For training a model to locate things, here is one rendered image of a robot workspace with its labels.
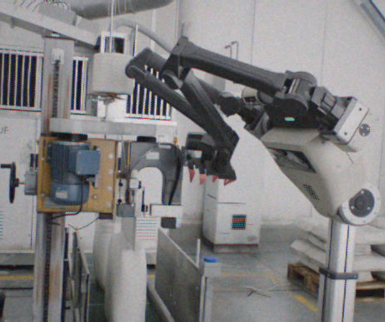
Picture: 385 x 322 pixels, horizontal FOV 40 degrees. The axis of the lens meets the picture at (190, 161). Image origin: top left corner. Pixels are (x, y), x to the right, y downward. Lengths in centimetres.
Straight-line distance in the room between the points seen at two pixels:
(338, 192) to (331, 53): 562
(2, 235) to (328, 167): 386
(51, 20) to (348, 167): 344
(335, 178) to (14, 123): 372
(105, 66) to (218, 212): 416
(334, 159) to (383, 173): 607
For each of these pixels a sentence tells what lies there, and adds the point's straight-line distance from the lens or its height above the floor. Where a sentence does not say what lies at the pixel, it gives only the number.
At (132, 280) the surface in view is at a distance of 259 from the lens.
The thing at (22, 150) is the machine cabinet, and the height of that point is 112.
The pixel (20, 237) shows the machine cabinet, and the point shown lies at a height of 32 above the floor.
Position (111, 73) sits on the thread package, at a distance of 207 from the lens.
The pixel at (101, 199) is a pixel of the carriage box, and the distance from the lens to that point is 229.
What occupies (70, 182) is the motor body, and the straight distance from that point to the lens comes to 207.
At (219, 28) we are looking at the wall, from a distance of 669.
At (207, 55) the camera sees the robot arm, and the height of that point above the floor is 162.
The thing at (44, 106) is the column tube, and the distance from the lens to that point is 231.
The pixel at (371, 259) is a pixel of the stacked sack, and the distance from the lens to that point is 491.
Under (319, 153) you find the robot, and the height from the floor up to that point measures 136.
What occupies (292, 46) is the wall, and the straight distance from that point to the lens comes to 703.
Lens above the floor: 141
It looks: 4 degrees down
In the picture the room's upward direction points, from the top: 4 degrees clockwise
